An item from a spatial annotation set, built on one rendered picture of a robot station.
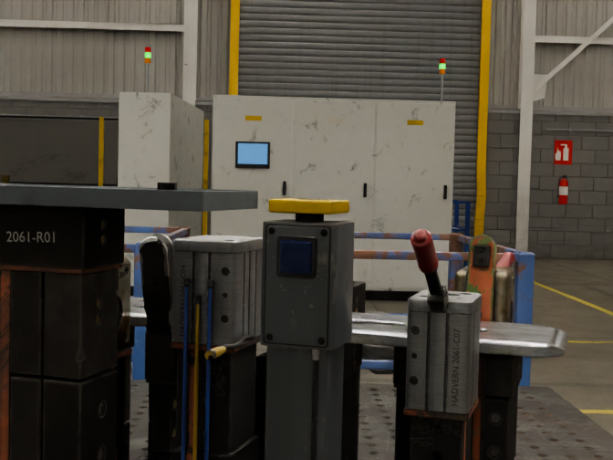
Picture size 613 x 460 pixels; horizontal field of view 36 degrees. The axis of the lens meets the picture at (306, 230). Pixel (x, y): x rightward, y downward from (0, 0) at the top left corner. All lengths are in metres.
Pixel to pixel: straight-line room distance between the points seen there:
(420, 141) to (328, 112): 0.96
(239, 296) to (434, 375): 0.23
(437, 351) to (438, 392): 0.04
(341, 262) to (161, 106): 8.50
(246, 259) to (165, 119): 8.26
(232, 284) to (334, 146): 8.28
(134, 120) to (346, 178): 2.15
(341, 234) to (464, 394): 0.24
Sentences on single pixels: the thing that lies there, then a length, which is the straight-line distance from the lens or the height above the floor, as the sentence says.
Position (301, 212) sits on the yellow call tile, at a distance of 0.83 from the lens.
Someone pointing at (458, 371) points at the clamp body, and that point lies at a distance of 0.97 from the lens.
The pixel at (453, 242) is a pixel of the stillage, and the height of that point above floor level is 0.91.
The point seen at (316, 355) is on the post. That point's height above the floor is 1.02.
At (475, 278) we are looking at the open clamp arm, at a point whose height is 1.05.
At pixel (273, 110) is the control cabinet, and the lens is 9.27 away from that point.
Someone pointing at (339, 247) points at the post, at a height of 1.12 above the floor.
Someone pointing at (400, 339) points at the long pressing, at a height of 1.00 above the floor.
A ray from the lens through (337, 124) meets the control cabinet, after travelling 9.29.
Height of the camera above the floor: 1.18
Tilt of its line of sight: 3 degrees down
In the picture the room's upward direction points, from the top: 1 degrees clockwise
